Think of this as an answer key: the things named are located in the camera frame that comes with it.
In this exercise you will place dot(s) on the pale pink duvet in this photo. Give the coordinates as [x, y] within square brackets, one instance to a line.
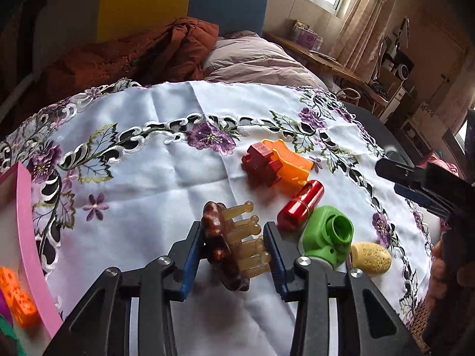
[259, 63]

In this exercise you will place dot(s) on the orange dice block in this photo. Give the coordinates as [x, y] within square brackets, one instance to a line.
[18, 296]

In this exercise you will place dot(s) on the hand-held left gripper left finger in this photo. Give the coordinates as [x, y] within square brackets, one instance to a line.
[191, 263]

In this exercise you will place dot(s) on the embroidered floral tablecloth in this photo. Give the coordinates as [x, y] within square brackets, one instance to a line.
[148, 193]

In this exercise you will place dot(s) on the purple box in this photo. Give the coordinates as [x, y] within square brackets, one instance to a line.
[308, 37]

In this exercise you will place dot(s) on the person's right hand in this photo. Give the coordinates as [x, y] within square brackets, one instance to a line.
[441, 270]

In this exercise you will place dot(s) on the rust brown quilted jacket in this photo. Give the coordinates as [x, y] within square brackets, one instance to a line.
[111, 63]

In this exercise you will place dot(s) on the purple toy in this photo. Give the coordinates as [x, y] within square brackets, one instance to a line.
[3, 304]

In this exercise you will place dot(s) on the white metal hoop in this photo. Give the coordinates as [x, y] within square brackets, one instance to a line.
[349, 89]

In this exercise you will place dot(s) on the wooden bedside desk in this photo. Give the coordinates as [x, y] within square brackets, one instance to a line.
[315, 57]

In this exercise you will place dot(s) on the beige egg-shaped sponge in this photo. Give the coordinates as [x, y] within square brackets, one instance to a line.
[371, 257]

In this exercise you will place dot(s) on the person's right forearm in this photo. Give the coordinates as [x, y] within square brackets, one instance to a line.
[419, 320]

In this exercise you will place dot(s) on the brown hair claw clip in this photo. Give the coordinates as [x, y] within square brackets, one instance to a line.
[219, 244]

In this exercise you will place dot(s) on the pink blanket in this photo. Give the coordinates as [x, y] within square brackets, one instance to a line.
[439, 163]

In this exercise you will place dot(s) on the beige curtain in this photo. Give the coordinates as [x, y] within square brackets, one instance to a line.
[367, 26]

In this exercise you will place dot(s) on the orange plastic piece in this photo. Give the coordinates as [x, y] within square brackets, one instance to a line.
[293, 170]

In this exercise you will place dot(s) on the white shelf unit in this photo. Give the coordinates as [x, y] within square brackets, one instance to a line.
[399, 104]

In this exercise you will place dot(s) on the lime green plastic toy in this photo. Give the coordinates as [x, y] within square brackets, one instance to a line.
[323, 230]

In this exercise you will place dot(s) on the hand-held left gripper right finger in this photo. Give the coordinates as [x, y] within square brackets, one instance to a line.
[276, 263]

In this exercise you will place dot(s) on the grey yellow blue headboard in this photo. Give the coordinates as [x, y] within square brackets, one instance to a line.
[148, 0]

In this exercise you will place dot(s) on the pink-edged white box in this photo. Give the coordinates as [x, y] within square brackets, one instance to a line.
[28, 237]

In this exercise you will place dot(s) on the dark red puzzle block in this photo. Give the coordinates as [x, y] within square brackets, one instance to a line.
[259, 163]

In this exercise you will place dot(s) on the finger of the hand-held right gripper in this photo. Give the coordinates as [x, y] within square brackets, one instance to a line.
[393, 170]
[412, 194]

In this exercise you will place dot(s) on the black stereo speaker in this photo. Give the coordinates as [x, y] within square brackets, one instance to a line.
[402, 68]

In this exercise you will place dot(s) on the red cylinder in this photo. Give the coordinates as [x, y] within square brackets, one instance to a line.
[300, 207]

